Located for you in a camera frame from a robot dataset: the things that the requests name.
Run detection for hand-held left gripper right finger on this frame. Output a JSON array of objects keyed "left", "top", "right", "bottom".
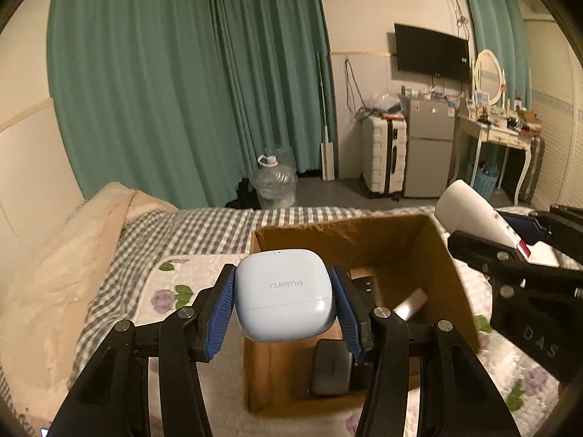
[{"left": 329, "top": 266, "right": 522, "bottom": 437}]

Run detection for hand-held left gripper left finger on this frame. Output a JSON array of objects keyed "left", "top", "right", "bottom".
[{"left": 48, "top": 263, "right": 238, "bottom": 437}]

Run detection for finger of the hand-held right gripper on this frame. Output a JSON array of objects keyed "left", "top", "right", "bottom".
[
  {"left": 447, "top": 231, "right": 583, "bottom": 293},
  {"left": 494, "top": 204, "right": 583, "bottom": 265}
]

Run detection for white bottle with red label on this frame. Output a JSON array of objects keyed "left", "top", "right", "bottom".
[{"left": 434, "top": 180, "right": 531, "bottom": 262}]

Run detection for brown cardboard box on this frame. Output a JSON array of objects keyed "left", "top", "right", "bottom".
[{"left": 243, "top": 213, "right": 482, "bottom": 413}]

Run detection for light blue earbuds case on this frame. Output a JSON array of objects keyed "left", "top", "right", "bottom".
[{"left": 233, "top": 249, "right": 338, "bottom": 343}]

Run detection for black flat device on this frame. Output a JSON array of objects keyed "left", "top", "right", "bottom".
[{"left": 348, "top": 273, "right": 376, "bottom": 303}]

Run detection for dark grey case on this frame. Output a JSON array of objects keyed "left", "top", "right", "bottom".
[{"left": 311, "top": 339, "right": 353, "bottom": 397}]

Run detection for floral quilt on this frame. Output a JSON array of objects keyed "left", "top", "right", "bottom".
[{"left": 132, "top": 232, "right": 568, "bottom": 437}]

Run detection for blue basket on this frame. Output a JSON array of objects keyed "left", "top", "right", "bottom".
[{"left": 471, "top": 173, "right": 497, "bottom": 201}]

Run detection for dark suitcase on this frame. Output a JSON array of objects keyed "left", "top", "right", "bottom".
[{"left": 519, "top": 137, "right": 546, "bottom": 203}]

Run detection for silver flat device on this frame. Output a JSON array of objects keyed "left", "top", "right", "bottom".
[{"left": 392, "top": 288, "right": 430, "bottom": 322}]

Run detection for grey checked blanket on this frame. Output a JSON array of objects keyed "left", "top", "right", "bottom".
[{"left": 0, "top": 205, "right": 438, "bottom": 437}]

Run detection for white dressing table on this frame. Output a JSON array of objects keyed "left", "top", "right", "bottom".
[{"left": 449, "top": 113, "right": 536, "bottom": 205}]

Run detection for grey small fridge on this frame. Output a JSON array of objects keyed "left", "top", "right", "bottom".
[{"left": 403, "top": 98, "right": 457, "bottom": 198}]

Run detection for white ribbed suitcase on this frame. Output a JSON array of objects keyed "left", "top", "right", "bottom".
[{"left": 362, "top": 114, "right": 407, "bottom": 200}]

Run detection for clear water jug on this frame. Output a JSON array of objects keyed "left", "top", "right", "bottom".
[{"left": 253, "top": 146, "right": 298, "bottom": 210}]

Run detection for white flat mop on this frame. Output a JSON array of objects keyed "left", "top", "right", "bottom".
[{"left": 316, "top": 52, "right": 335, "bottom": 181}]

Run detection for oval white mirror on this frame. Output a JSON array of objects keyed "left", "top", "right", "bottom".
[{"left": 473, "top": 49, "right": 507, "bottom": 101}]

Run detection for beige duvet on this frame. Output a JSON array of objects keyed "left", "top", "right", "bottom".
[{"left": 0, "top": 182, "right": 180, "bottom": 420}]

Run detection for clear plastic bag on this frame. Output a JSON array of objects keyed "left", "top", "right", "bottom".
[{"left": 364, "top": 91, "right": 404, "bottom": 117}]

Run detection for green curtain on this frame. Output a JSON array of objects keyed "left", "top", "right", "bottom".
[
  {"left": 47, "top": 0, "right": 249, "bottom": 210},
  {"left": 214, "top": 0, "right": 339, "bottom": 183},
  {"left": 455, "top": 0, "right": 533, "bottom": 110}
]

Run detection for black wall television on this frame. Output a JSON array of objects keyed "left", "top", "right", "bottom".
[{"left": 394, "top": 23, "right": 471, "bottom": 83}]

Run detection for hanging cables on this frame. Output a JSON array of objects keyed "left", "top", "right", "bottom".
[{"left": 344, "top": 58, "right": 365, "bottom": 117}]

